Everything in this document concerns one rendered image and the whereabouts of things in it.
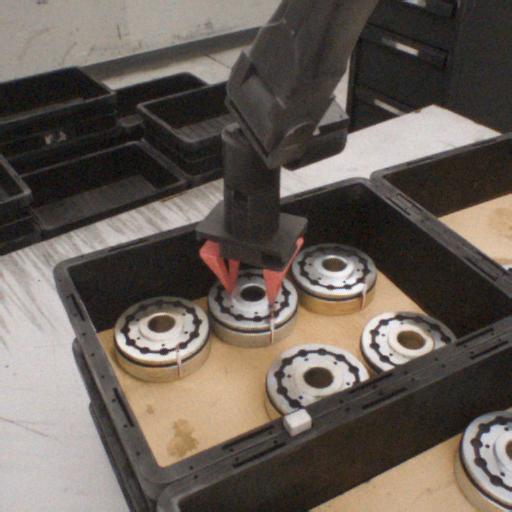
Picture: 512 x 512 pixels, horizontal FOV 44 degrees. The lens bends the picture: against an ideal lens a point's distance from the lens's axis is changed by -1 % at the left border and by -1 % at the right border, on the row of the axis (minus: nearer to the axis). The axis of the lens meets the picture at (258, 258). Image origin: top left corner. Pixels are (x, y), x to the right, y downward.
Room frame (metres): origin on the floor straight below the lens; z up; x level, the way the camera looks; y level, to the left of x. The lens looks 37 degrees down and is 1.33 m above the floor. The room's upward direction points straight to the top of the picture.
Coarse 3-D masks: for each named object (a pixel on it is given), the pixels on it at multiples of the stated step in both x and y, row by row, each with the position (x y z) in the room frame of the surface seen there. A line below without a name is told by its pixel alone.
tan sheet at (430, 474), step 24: (432, 456) 0.35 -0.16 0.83; (384, 480) 0.33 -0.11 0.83; (408, 480) 0.33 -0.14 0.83; (432, 480) 0.33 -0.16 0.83; (456, 480) 0.33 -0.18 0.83; (336, 504) 0.30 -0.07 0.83; (360, 504) 0.30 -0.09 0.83; (384, 504) 0.30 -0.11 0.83; (408, 504) 0.30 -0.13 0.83; (432, 504) 0.30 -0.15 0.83; (456, 504) 0.30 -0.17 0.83
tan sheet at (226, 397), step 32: (384, 288) 0.60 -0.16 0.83; (320, 320) 0.54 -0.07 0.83; (352, 320) 0.54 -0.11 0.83; (224, 352) 0.49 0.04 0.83; (256, 352) 0.49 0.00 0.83; (352, 352) 0.49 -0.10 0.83; (128, 384) 0.44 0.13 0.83; (160, 384) 0.44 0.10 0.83; (192, 384) 0.44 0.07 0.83; (224, 384) 0.44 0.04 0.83; (256, 384) 0.44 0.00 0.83; (160, 416) 0.40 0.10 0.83; (192, 416) 0.40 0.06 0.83; (224, 416) 0.40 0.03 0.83; (256, 416) 0.40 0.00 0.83; (160, 448) 0.36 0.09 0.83; (192, 448) 0.36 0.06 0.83
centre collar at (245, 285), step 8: (248, 280) 0.57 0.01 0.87; (256, 280) 0.57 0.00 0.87; (240, 288) 0.55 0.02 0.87; (248, 288) 0.56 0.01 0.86; (256, 288) 0.56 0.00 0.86; (264, 288) 0.55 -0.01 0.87; (232, 296) 0.54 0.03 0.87; (264, 296) 0.54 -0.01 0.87; (240, 304) 0.53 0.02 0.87; (248, 304) 0.52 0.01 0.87; (256, 304) 0.52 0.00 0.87; (264, 304) 0.53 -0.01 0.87
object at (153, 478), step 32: (320, 192) 0.66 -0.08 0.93; (384, 192) 0.66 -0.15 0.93; (192, 224) 0.59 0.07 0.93; (416, 224) 0.59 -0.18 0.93; (96, 256) 0.53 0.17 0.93; (64, 288) 0.48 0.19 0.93; (96, 352) 0.39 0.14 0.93; (448, 352) 0.39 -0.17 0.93; (384, 384) 0.35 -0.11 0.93; (128, 416) 0.33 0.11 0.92; (320, 416) 0.32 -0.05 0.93; (128, 448) 0.29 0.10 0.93; (224, 448) 0.29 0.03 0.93; (160, 480) 0.26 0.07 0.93
